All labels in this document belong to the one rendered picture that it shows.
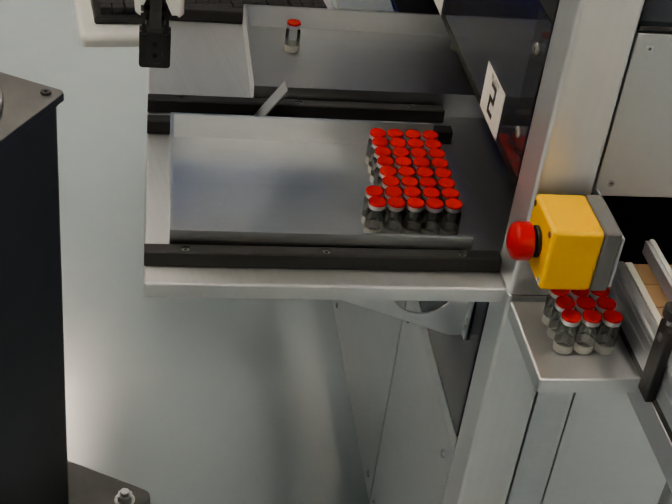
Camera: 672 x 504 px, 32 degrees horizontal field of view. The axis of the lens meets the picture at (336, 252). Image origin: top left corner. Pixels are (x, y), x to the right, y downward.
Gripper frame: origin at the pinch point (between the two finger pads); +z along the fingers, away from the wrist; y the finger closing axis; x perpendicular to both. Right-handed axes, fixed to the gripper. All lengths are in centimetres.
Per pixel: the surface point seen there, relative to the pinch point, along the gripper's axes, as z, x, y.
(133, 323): 110, 3, 90
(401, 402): 69, -39, 21
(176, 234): 19.4, -2.8, -5.9
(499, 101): 6.9, -39.1, 4.2
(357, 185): 22.1, -25.1, 9.4
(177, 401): 110, -6, 65
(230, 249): 20.3, -8.7, -7.3
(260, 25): 22, -16, 54
